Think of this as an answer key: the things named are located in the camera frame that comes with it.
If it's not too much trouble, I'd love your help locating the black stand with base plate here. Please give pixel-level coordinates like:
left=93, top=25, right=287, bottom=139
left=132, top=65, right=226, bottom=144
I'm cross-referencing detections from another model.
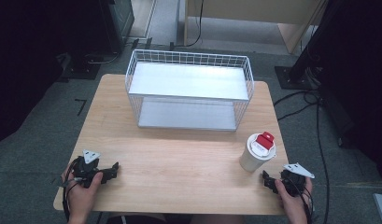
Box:
left=274, top=0, right=348, bottom=91

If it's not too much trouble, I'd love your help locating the black flat stand base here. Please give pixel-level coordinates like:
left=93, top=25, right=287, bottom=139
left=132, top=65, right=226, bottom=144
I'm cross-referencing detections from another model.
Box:
left=59, top=51, right=121, bottom=81

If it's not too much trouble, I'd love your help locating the black hanging cable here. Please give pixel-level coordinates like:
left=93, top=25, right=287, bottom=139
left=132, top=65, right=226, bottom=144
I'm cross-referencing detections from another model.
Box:
left=169, top=0, right=205, bottom=51

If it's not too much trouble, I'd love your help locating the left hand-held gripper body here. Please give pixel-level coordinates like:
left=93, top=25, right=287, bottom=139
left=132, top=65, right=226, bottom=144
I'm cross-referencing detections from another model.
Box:
left=70, top=149, right=103, bottom=189

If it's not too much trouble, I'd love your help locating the white wire shelf rack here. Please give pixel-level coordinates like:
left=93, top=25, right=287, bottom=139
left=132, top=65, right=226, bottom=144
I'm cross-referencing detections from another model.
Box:
left=124, top=49, right=255, bottom=132

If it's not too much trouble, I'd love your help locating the right hand-held gripper cable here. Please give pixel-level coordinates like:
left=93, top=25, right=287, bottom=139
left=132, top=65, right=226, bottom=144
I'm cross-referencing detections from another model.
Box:
left=290, top=178, right=316, bottom=224

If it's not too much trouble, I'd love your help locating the beige wooden cabinet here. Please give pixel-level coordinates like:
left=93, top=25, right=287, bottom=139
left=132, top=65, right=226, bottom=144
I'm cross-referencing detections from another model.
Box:
left=182, top=0, right=331, bottom=54

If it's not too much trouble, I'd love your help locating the left hand-held gripper cable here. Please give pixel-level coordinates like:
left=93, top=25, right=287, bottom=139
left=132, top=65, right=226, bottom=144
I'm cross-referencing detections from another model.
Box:
left=61, top=157, right=82, bottom=222

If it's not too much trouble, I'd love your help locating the white cup with red lid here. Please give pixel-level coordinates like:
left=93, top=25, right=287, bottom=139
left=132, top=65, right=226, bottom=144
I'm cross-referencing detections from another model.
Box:
left=238, top=131, right=277, bottom=174

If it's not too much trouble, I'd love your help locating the hand-held gripper cable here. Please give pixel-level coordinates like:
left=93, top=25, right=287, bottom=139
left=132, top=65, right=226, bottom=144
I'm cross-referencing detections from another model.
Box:
left=61, top=157, right=82, bottom=222
left=290, top=178, right=316, bottom=224

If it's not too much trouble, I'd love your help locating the dark equipment cabinet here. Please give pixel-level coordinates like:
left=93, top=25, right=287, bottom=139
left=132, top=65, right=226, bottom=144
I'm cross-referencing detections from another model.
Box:
left=98, top=0, right=135, bottom=54

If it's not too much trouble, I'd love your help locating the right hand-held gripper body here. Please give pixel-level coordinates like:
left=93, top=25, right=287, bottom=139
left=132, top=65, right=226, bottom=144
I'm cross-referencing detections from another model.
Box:
left=279, top=162, right=316, bottom=198

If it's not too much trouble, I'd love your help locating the person's left hand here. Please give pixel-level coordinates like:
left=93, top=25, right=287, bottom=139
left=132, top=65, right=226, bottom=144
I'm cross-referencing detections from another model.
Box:
left=61, top=164, right=105, bottom=217

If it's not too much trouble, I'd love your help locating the black floor cable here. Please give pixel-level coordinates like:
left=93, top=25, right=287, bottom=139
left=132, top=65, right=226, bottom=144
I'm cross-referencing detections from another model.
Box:
left=272, top=89, right=332, bottom=224

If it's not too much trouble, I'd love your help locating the person's right hand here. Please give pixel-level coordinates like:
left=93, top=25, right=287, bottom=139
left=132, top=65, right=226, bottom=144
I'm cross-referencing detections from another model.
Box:
left=274, top=176, right=314, bottom=217

